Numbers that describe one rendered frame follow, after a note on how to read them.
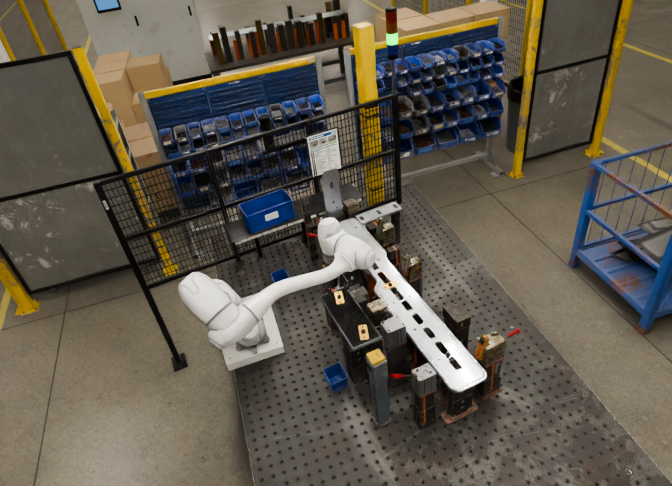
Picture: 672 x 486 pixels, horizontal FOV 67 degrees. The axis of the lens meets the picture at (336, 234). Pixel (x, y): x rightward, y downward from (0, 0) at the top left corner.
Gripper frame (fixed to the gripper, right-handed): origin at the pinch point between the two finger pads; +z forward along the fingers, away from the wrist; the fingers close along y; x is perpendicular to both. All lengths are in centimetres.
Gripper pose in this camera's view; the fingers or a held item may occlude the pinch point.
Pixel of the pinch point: (338, 291)
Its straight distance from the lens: 241.2
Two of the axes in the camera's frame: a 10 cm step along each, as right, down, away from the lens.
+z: 1.1, 7.9, 6.0
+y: 9.8, -1.8, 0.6
